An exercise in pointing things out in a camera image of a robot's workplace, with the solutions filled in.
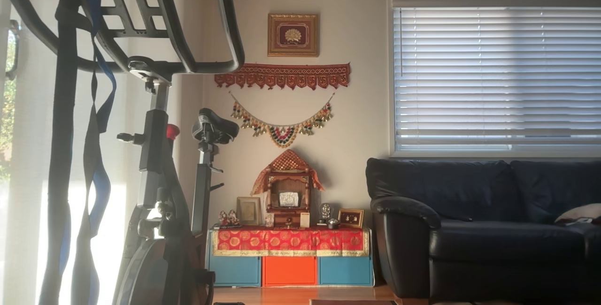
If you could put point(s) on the wooden shrine with red canopy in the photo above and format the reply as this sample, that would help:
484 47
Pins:
287 187

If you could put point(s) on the silver idol statue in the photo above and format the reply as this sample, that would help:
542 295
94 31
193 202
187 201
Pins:
325 211

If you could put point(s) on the small white card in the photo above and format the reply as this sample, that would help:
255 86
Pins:
304 220

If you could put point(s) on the small glass holder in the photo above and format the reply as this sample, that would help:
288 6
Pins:
269 221

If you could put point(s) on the small dark round bowl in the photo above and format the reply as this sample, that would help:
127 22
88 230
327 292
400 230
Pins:
333 224

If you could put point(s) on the small gold framed picture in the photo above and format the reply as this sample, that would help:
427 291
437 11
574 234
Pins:
350 218

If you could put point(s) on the red and gold cloth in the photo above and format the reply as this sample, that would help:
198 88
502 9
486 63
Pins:
288 240

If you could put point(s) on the small colourful figurines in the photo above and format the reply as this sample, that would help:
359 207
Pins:
229 219

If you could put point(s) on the blue and orange cabinet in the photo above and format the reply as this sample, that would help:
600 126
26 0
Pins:
289 271

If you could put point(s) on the black exercise bike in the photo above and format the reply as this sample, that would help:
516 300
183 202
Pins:
155 145

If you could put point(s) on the dark floor rug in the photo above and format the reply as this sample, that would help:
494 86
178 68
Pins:
352 302

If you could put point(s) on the black leather sofa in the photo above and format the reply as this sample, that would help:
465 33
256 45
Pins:
469 230

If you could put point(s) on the white window blind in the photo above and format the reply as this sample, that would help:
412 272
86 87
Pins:
497 75

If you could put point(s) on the white sheer curtain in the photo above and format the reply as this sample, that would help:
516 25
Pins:
30 131

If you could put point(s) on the white cushion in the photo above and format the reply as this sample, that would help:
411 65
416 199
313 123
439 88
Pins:
582 212

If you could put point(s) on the beaded garland wall hanging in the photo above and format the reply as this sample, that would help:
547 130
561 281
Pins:
281 135

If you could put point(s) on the red embroidered wall hanging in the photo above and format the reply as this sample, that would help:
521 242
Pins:
281 76

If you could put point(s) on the pale standing picture frame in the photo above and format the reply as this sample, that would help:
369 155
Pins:
248 211

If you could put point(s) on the gold framed wall picture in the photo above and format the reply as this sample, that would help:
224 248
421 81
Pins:
293 35

